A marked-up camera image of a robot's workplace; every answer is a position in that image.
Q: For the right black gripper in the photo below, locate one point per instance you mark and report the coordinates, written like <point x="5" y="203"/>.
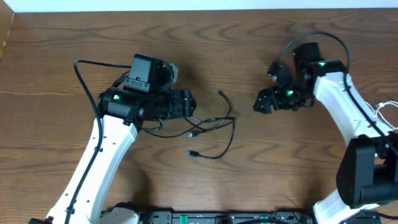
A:
<point x="275" y="91"/>

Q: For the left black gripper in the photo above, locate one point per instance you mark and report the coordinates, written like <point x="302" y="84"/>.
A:
<point x="186" y="104"/>

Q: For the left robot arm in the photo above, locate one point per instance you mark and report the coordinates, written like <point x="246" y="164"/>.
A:
<point x="143" y="93"/>

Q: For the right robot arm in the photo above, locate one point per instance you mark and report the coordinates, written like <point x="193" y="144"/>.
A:
<point x="367" y="175"/>

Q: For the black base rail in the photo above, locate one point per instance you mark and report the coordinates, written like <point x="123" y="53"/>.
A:
<point x="248" y="217"/>

